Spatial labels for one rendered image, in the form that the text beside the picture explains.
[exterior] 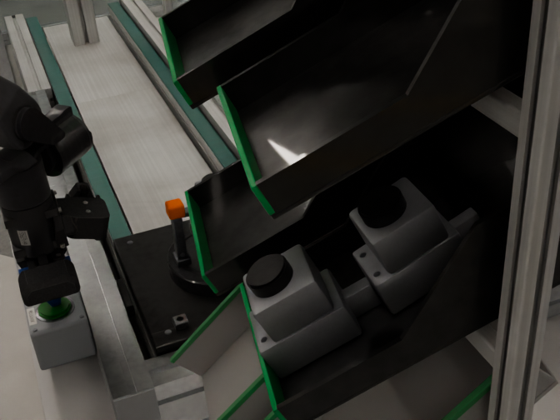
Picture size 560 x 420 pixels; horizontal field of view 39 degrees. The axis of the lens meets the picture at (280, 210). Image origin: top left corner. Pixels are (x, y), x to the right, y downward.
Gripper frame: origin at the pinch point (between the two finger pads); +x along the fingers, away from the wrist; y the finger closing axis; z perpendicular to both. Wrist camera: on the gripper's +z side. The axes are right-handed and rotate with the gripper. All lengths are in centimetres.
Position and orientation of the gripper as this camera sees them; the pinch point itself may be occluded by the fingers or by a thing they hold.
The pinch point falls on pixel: (49, 282)
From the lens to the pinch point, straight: 100.4
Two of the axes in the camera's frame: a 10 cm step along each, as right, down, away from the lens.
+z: 9.2, -2.6, 2.8
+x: 0.7, 8.3, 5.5
